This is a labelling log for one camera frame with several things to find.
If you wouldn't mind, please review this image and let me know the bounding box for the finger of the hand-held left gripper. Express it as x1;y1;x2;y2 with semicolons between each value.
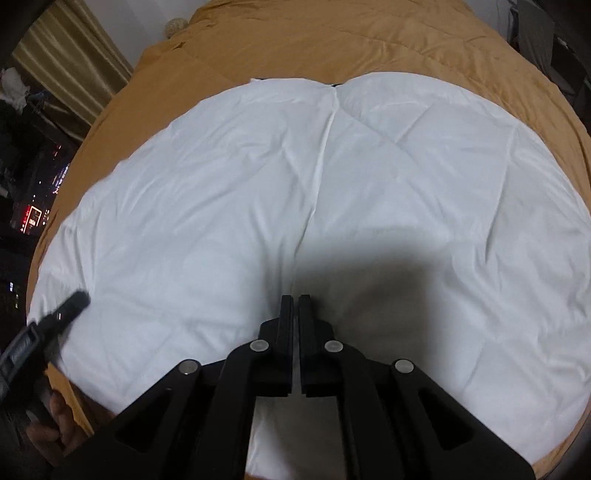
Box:
28;290;91;339

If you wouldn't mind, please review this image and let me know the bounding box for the white crumpled cloth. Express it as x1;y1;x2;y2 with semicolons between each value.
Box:
0;67;31;112

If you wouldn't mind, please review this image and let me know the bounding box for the gold curtain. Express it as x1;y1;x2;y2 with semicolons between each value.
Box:
11;0;136;141

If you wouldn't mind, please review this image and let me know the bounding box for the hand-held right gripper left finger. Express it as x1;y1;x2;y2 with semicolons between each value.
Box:
51;295;295;480

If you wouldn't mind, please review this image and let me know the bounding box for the person's left hand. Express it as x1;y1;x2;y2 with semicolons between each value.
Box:
27;391;91;457

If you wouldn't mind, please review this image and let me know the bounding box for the orange quilted blanket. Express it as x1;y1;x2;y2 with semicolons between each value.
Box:
25;0;591;480

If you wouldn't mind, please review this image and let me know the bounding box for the white zip-up puffer jacket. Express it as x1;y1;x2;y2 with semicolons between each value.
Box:
25;71;591;468

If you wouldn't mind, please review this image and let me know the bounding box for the window with night view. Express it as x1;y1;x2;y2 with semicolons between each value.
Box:
0;134;72;243

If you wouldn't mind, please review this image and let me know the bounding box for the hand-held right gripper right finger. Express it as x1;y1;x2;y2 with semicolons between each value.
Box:
299;294;536;480

